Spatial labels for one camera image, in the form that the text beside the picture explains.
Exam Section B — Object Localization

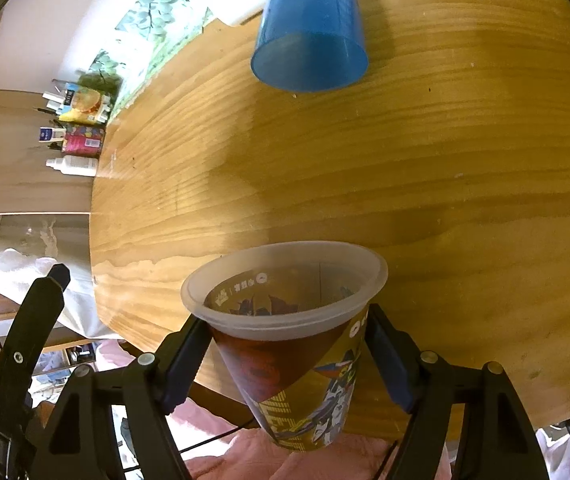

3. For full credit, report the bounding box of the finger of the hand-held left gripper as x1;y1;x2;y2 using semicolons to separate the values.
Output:
0;262;72;397

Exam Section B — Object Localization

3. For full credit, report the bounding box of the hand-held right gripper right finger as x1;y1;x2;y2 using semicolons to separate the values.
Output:
364;302;554;480

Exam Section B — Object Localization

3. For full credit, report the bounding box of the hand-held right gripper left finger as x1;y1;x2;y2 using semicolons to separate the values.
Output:
35;315;213;480

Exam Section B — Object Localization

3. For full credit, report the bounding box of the printed plastic cup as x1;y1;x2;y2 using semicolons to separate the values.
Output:
181;241;389;455

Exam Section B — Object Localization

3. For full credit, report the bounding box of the blue plastic cup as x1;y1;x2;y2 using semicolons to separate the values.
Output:
250;0;370;93

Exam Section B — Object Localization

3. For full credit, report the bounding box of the white cloth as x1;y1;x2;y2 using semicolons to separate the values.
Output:
0;247;122;341

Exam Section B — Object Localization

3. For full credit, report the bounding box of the pink cloth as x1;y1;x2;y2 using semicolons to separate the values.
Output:
96;340;456;480

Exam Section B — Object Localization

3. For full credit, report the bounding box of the white plastic bottle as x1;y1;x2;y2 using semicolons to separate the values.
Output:
46;154;101;177

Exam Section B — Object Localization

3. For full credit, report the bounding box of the small blue label bottle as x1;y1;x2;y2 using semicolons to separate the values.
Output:
37;126;66;147

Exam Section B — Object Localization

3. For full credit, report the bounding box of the pink patterned can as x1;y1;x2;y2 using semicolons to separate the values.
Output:
62;126;106;157

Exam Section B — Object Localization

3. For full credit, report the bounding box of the white paper sheet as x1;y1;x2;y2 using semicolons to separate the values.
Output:
205;0;286;27

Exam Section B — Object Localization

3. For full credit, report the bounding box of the black cable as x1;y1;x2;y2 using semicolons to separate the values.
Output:
180;419;256;457

